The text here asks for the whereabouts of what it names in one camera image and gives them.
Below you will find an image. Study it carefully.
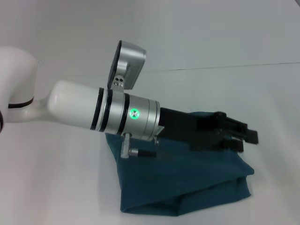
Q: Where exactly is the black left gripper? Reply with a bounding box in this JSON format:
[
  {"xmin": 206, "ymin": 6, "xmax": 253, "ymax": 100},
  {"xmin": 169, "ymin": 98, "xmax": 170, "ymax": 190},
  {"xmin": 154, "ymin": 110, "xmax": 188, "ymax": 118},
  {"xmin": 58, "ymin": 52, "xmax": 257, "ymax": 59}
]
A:
[{"xmin": 156, "ymin": 106, "xmax": 259, "ymax": 152}]

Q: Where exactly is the teal blue shirt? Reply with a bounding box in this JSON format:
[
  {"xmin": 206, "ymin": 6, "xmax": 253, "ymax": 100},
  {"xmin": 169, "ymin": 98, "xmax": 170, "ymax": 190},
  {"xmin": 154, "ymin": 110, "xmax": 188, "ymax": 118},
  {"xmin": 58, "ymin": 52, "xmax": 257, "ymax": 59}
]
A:
[{"xmin": 104, "ymin": 110, "xmax": 255, "ymax": 213}]

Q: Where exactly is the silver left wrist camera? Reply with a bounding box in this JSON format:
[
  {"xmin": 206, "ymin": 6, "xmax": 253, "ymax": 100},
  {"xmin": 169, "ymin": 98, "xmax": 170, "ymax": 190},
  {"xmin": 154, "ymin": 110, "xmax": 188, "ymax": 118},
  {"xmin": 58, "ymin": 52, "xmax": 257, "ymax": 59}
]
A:
[{"xmin": 107, "ymin": 40, "xmax": 147, "ymax": 91}]

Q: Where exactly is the left gripper cable with plug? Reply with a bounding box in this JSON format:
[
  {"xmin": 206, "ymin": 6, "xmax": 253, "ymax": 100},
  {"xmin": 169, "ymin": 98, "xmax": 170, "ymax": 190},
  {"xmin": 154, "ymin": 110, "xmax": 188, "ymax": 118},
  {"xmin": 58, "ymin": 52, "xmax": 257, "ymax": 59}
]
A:
[{"xmin": 120, "ymin": 132, "xmax": 160, "ymax": 159}]

